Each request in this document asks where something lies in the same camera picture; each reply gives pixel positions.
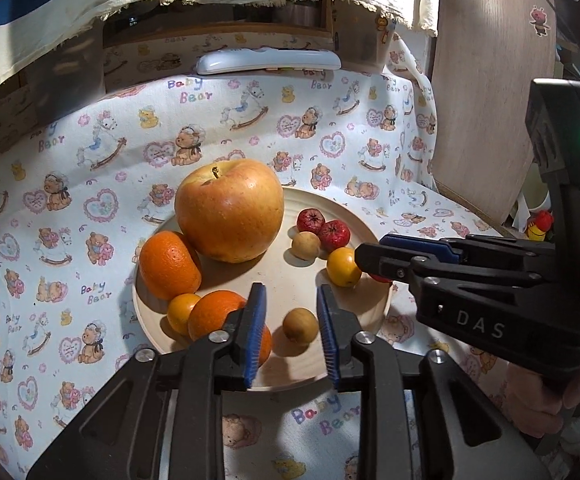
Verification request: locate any person's right hand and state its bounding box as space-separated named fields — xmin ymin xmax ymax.
xmin=505 ymin=360 xmax=580 ymax=441

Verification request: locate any white remote control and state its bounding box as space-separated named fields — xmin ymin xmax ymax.
xmin=196 ymin=46 xmax=342 ymax=75

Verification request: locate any small yellow citrus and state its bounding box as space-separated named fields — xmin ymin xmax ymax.
xmin=167 ymin=293 xmax=201 ymax=337
xmin=326 ymin=247 xmax=363 ymax=288

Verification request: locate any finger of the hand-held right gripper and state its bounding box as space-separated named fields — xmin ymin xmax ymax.
xmin=380 ymin=234 xmax=556 ymax=263
xmin=355 ymin=242 xmax=553 ymax=286

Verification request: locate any cartoon sticker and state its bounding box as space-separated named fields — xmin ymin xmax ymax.
xmin=529 ymin=5 xmax=552 ymax=37

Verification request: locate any small tangerine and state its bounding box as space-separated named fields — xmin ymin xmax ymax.
xmin=188 ymin=290 xmax=273 ymax=366

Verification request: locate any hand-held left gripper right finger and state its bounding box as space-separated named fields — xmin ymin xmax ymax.
xmin=316 ymin=284 xmax=551 ymax=480

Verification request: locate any cream round plate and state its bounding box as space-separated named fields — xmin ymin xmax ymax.
xmin=132 ymin=185 xmax=395 ymax=392

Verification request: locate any large orange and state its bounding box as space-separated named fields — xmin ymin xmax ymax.
xmin=138 ymin=230 xmax=203 ymax=301

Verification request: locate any white cup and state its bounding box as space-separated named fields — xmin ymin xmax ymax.
xmin=519 ymin=180 xmax=552 ymax=213

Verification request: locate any large yellow-red apple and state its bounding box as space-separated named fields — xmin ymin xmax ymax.
xmin=175 ymin=159 xmax=285 ymax=264

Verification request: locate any bear-printed cloth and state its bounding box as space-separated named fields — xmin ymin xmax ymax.
xmin=0 ymin=35 xmax=521 ymax=480

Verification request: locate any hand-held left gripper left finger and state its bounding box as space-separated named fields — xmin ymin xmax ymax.
xmin=27 ymin=282 xmax=268 ymax=480

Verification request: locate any brown longan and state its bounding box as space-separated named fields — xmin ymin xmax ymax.
xmin=283 ymin=308 xmax=319 ymax=346
xmin=291 ymin=231 xmax=321 ymax=261

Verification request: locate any wooden panel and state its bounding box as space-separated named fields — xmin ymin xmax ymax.
xmin=430 ymin=0 xmax=557 ymax=227

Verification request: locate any red and yellow toy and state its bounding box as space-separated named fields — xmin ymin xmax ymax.
xmin=526 ymin=210 xmax=555 ymax=242

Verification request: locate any wooden box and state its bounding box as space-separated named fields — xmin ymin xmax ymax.
xmin=102 ymin=0 xmax=335 ymax=48

